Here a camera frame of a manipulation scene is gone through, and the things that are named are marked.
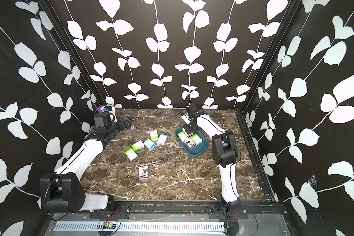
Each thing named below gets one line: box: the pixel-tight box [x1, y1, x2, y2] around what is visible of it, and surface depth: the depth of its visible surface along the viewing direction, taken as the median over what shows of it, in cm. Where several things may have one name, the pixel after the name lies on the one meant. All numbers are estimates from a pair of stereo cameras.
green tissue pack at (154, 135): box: [149, 129, 159, 141], surface depth 103 cm
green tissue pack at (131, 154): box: [124, 147, 138, 162], surface depth 95 cm
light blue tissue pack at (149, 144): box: [143, 138, 157, 150], surface depth 99 cm
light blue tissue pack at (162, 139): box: [157, 133, 168, 146], surface depth 103 cm
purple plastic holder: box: [97, 104, 106, 114], surface depth 97 cm
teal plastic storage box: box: [175, 125, 210, 158], surface depth 101 cm
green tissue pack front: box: [177, 131, 188, 143], surface depth 103 cm
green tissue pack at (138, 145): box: [131, 139, 145, 153], surface depth 99 cm
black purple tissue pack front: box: [138, 165, 149, 179], surface depth 87 cm
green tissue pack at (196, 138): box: [189, 133, 203, 145], surface depth 102 cm
